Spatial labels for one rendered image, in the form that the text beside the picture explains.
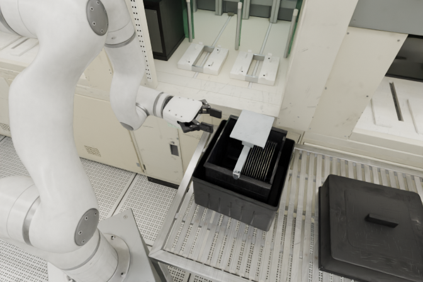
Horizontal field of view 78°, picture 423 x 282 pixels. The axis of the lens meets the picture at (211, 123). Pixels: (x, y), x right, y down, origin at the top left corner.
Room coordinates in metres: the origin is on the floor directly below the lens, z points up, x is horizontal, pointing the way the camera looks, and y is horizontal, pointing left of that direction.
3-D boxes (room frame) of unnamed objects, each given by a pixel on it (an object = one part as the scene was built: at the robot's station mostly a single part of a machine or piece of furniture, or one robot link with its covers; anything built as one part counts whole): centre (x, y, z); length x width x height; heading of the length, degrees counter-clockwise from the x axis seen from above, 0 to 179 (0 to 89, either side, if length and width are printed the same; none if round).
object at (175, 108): (0.61, 0.10, 1.06); 0.11 x 0.10 x 0.07; 67
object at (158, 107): (0.63, 0.15, 1.06); 0.09 x 0.03 x 0.08; 157
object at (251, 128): (0.52, -0.11, 0.93); 0.24 x 0.20 x 0.32; 157
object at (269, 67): (1.10, -0.22, 0.89); 0.22 x 0.21 x 0.04; 163
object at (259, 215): (0.52, -0.11, 0.85); 0.28 x 0.28 x 0.17; 67
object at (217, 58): (1.18, 0.04, 0.89); 0.22 x 0.21 x 0.04; 163
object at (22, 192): (0.25, 0.37, 1.07); 0.19 x 0.12 x 0.24; 74
